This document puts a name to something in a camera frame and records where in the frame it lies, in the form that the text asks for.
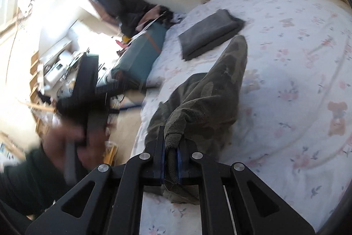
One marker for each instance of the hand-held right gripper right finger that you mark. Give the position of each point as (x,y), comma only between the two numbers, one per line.
(183,166)

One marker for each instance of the person's left forearm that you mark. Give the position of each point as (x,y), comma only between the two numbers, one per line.
(24,185)

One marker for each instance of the teal padded bed board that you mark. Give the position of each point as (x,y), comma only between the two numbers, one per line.
(140,56)

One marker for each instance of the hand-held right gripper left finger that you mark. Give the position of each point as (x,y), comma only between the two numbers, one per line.
(159,166)

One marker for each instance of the camouflage pants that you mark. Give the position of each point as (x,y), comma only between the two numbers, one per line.
(209,97)

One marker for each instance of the person's left hand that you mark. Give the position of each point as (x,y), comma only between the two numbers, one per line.
(55,141)

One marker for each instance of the folded grey pants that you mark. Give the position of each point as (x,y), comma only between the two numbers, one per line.
(209,31)

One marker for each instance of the bed with floral sheet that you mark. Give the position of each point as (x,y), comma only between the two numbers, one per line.
(288,72)

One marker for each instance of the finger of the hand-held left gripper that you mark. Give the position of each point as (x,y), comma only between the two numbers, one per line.
(88,75)
(112,88)

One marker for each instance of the pile of mixed clothes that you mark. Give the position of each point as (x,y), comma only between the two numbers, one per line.
(154,17)

